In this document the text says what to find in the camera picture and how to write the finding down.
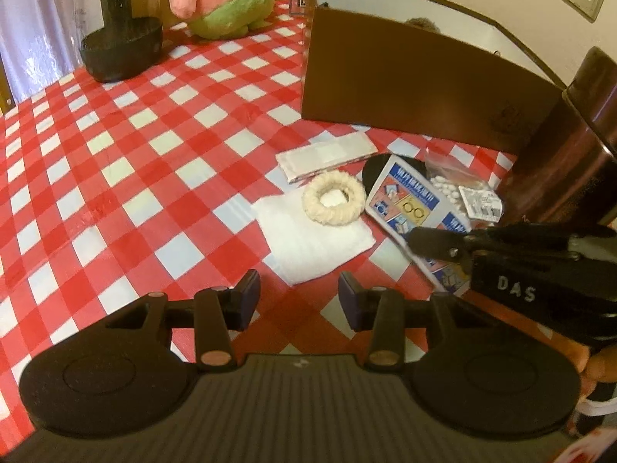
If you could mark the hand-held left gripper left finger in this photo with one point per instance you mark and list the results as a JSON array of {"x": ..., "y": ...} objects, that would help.
[{"x": 248, "y": 294}]

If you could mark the person's right hand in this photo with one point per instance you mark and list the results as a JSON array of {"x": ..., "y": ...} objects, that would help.
[{"x": 600, "y": 371}]

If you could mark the glass jar with dark base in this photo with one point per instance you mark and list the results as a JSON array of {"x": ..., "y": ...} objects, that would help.
[{"x": 120, "y": 48}]

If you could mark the small printed white packet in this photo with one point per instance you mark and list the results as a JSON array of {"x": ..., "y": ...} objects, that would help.
[{"x": 479, "y": 202}]

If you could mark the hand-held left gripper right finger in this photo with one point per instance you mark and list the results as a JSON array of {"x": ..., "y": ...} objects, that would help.
[{"x": 349, "y": 299}]

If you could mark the white blue printed packet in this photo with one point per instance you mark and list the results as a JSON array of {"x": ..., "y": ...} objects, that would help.
[{"x": 405, "y": 202}]

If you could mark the cream fluffy scrunchie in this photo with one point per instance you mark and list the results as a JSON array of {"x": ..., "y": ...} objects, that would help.
[{"x": 356, "y": 197}]

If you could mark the brown cardboard box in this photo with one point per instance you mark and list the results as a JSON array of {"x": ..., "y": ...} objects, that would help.
[{"x": 409, "y": 87}]

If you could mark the white towel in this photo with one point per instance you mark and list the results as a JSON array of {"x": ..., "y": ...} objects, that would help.
[{"x": 308, "y": 246}]

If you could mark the black oval pad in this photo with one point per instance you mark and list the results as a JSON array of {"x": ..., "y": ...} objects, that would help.
[{"x": 373, "y": 171}]

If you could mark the brown cylindrical canister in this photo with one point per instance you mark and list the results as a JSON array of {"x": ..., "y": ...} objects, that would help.
[{"x": 564, "y": 164}]

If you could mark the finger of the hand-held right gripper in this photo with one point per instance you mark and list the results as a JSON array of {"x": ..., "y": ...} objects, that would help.
[
  {"x": 434, "y": 246},
  {"x": 530, "y": 231}
]

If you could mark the red white checkered tablecloth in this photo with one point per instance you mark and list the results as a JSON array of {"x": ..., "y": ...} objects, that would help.
[{"x": 120, "y": 178}]

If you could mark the sheer lilac curtain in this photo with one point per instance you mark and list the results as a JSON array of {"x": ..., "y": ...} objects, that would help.
[{"x": 29, "y": 9}]

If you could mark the clear bag of white beads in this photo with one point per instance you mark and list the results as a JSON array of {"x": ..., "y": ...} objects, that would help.
[{"x": 446, "y": 193}]

